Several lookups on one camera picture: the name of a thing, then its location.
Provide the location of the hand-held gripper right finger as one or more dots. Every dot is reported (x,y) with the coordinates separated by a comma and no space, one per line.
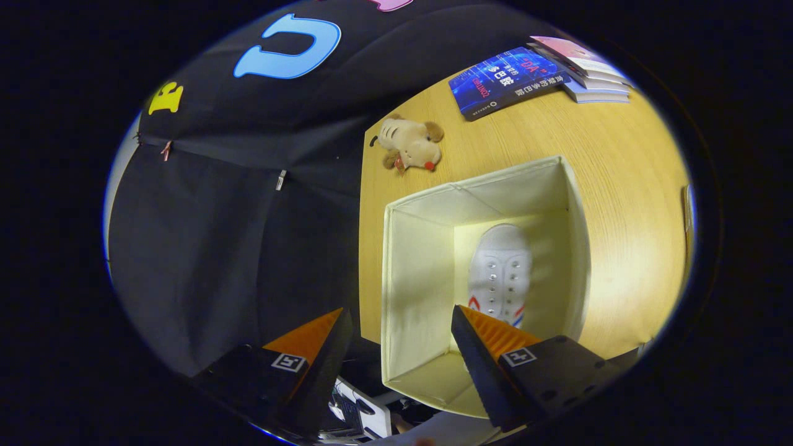
(480,371)

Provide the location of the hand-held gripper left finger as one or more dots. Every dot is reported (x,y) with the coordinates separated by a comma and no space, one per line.
(325,371)

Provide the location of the beige fabric storage box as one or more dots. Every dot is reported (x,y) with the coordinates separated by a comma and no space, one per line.
(415,291)

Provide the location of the white power strip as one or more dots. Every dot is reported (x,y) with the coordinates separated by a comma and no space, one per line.
(365,416)

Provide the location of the black backdrop cloth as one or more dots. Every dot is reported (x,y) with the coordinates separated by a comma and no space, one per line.
(217,235)

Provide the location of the silver cloth clip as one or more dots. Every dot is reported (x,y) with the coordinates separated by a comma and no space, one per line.
(280,179)

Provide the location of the beige plush dog toy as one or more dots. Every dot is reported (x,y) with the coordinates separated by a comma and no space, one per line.
(412,144)

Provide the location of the pink cloth clip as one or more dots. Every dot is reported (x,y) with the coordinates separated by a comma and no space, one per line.
(166,150)

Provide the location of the blue cover book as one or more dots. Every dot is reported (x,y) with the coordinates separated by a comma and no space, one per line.
(502,83)

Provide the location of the pale blue book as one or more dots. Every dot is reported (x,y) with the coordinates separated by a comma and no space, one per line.
(595,96)

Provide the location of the dark cover book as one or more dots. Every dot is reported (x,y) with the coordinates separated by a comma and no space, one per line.
(567,73)

